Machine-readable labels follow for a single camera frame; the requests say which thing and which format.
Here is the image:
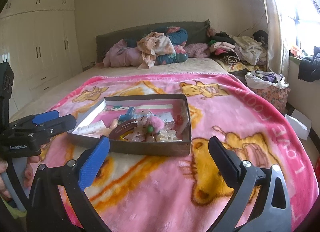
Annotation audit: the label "cream curtain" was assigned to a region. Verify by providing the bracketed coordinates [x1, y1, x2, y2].
[263, 0, 290, 77]

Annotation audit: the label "pile of clothes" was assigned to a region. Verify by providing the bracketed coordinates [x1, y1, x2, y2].
[184, 27, 268, 72]

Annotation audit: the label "left hand painted nails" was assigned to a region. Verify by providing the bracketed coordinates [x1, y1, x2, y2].
[1, 156, 40, 202]

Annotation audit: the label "white paper box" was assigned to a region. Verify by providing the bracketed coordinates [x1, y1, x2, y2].
[285, 109, 312, 140]

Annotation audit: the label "pearl clear claw clip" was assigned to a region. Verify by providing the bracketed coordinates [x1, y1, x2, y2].
[156, 129, 179, 142]

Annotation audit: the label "beige wooden hair clip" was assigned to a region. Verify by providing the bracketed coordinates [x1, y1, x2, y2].
[110, 119, 118, 130]

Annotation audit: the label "pink pajama pillow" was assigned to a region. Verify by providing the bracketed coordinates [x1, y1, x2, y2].
[103, 39, 142, 68]

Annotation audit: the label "dark bag on windowsill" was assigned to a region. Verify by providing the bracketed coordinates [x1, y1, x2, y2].
[298, 46, 320, 83]

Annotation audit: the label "pink fuzzy hair tie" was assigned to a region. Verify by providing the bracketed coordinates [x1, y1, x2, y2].
[145, 117, 166, 132]

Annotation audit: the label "peach floral cloth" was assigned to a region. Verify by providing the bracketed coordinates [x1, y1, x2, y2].
[137, 32, 175, 69]

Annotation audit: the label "red jewel in plastic bag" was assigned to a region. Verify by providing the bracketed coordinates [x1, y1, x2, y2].
[164, 112, 188, 131]

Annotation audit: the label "cream built-in wardrobe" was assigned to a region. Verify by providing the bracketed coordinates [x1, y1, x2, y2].
[1, 0, 83, 116]

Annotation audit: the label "maroon banana hair clip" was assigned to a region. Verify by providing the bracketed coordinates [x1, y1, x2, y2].
[108, 118, 137, 140]

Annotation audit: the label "brown cardboard tray box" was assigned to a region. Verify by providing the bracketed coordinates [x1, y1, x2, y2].
[67, 94, 191, 157]

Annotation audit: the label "dark floral rolled quilt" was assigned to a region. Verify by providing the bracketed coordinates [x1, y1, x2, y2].
[125, 26, 188, 66]

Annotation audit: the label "laundry basket with clothes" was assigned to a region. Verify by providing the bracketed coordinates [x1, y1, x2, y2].
[245, 71, 290, 114]

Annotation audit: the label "green padded headboard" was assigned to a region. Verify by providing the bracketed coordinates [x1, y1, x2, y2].
[95, 19, 211, 63]

